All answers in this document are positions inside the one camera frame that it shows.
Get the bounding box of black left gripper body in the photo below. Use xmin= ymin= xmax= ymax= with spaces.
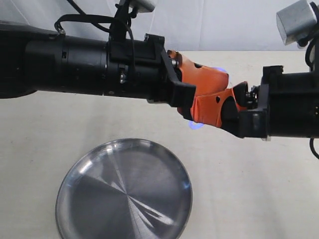
xmin=106 ymin=34 xmax=196 ymax=108

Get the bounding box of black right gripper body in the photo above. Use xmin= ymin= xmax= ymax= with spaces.
xmin=239 ymin=65 xmax=283 ymax=141

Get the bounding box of translucent white plastic strip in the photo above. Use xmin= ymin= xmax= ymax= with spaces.
xmin=188 ymin=67 xmax=228 ymax=130

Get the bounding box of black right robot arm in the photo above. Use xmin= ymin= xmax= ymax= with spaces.
xmin=186 ymin=65 xmax=319 ymax=139

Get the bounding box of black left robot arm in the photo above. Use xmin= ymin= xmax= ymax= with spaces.
xmin=0 ymin=21 xmax=228 ymax=109

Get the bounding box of round steel plate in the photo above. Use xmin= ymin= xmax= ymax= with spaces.
xmin=55 ymin=138 xmax=193 ymax=239

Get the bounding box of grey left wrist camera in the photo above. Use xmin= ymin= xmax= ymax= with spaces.
xmin=116 ymin=0 xmax=158 ymax=13

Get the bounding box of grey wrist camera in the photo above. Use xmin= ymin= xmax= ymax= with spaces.
xmin=116 ymin=0 xmax=158 ymax=13
xmin=276 ymin=0 xmax=319 ymax=47

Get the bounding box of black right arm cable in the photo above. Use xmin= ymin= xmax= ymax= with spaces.
xmin=305 ymin=37 xmax=319 ymax=160

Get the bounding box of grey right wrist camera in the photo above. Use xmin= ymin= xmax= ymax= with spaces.
xmin=276 ymin=0 xmax=319 ymax=47

